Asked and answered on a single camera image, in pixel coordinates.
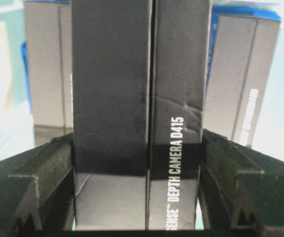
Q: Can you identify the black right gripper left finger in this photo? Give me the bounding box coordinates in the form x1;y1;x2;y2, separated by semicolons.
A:
0;134;74;237

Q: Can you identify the blue liner sheet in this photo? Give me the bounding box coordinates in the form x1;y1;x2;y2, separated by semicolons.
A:
21;0;281;83

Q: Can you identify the clear plastic storage case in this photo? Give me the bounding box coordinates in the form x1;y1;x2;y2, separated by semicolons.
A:
0;0;284;159

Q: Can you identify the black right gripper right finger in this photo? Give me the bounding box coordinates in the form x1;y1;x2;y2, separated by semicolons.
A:
200;130;284;237

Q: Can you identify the black camera box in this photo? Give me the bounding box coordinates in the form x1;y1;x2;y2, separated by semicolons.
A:
71;0;212;231
23;0;74;129
204;15;280;147

